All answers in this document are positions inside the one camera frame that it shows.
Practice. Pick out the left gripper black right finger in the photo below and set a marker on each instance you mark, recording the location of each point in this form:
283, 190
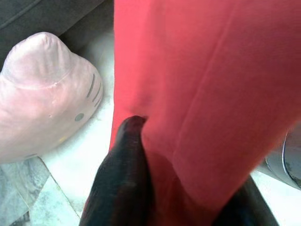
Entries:
249, 209

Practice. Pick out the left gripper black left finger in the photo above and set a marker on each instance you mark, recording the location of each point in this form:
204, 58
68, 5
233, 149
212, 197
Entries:
122, 183

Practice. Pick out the red square pillow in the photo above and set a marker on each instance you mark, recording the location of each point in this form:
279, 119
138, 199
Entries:
200, 82

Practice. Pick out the pink cat face pillow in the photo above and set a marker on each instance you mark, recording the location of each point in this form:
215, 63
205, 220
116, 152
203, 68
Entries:
42, 99

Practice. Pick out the dark grey fabric sofa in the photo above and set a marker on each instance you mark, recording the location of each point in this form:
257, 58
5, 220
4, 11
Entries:
47, 18

